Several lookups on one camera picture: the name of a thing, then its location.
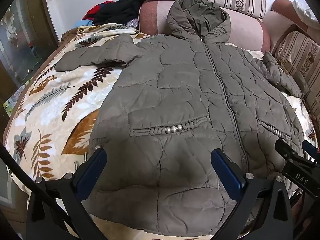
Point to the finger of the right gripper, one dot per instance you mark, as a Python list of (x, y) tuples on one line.
[(284, 149), (310, 149)]

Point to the black and red clothes pile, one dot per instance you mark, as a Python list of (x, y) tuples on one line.
[(121, 12)]

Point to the wooden glass door cabinet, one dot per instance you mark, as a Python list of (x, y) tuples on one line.
[(28, 38)]

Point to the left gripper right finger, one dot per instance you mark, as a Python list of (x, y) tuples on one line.
[(262, 209)]

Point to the pink bolster pillow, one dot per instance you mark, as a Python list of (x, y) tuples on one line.
[(246, 32)]

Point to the striped floral side cushion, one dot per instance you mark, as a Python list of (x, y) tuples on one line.
[(299, 55)]

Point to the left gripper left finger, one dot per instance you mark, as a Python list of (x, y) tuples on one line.
[(76, 187)]

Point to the olive quilted hooded jacket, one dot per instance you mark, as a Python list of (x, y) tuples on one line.
[(178, 97)]

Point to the leaf pattern plush blanket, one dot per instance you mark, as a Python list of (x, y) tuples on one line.
[(50, 127)]

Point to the pink pillow with white cloth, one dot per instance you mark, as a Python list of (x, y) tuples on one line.
[(294, 13)]

